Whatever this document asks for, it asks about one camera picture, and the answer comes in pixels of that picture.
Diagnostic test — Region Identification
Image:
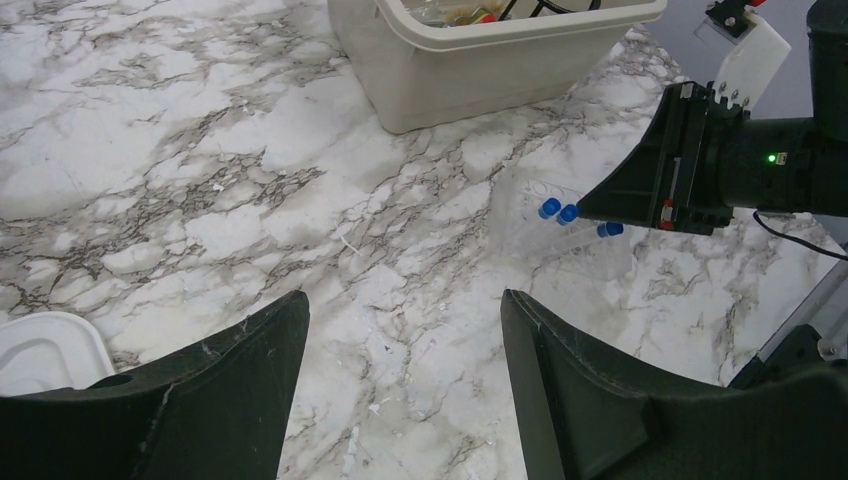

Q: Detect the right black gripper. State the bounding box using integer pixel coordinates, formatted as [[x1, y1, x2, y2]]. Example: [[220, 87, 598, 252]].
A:
[[577, 82, 847, 235]]

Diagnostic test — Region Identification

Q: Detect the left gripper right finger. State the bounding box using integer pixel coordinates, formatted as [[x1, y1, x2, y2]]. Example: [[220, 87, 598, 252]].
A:
[[500, 290, 847, 479]]

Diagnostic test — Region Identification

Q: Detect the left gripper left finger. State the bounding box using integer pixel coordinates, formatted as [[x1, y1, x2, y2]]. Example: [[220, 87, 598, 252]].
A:
[[1, 290, 310, 479]]

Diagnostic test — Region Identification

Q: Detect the blue cap test tube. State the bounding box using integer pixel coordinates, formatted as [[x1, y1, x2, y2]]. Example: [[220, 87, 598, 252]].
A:
[[556, 204, 579, 226], [537, 197, 562, 220], [530, 221, 624, 258]]

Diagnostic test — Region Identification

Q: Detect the black wire ring stand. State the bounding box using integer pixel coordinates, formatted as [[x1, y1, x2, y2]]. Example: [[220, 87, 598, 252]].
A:
[[498, 0, 603, 21]]

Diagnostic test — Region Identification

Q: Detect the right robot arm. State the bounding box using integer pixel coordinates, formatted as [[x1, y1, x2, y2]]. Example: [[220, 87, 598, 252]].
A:
[[577, 1, 847, 235]]

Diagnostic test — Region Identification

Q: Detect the white bin lid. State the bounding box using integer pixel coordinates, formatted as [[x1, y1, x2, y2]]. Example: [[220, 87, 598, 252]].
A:
[[1, 312, 116, 397]]

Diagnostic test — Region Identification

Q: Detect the beige plastic bin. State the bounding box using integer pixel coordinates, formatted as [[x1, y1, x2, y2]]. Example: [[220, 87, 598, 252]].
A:
[[328, 1, 667, 134]]

